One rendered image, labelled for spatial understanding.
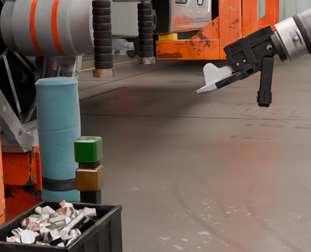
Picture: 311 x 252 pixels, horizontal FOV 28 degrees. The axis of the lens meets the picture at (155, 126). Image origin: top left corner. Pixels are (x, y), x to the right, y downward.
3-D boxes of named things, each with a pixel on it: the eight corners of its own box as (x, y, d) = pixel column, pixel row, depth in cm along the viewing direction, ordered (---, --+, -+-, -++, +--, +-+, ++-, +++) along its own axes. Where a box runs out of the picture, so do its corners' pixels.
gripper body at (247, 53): (221, 47, 144) (270, 23, 142) (238, 81, 145) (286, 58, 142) (220, 49, 137) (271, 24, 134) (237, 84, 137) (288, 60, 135)
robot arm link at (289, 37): (306, 52, 142) (310, 55, 133) (286, 62, 143) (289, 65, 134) (289, 16, 141) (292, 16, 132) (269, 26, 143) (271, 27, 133)
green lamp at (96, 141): (81, 158, 110) (80, 135, 109) (103, 158, 109) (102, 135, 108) (73, 163, 106) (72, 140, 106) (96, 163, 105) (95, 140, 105)
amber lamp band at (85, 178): (83, 185, 111) (82, 163, 110) (104, 186, 110) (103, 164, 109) (75, 191, 107) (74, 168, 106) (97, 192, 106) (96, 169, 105)
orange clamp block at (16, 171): (-1, 144, 140) (-2, 184, 140) (32, 145, 138) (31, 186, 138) (13, 143, 147) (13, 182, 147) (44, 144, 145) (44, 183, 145)
